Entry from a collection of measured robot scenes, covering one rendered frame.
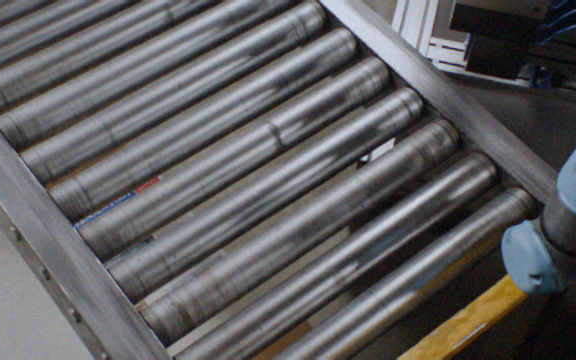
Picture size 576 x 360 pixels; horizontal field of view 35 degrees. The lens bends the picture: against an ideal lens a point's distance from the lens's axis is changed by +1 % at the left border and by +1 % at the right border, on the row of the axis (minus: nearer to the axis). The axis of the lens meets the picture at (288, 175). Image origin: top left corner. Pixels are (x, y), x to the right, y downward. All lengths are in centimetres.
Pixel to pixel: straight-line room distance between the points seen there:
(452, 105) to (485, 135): 6
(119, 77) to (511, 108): 102
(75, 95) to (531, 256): 59
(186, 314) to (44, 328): 94
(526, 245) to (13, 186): 57
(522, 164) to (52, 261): 56
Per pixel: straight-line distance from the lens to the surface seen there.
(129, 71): 119
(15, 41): 125
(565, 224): 89
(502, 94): 199
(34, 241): 105
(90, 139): 112
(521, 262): 95
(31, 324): 191
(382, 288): 101
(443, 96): 117
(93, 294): 100
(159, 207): 106
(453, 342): 97
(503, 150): 114
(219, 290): 100
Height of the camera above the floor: 168
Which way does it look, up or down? 55 degrees down
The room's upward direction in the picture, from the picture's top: 4 degrees clockwise
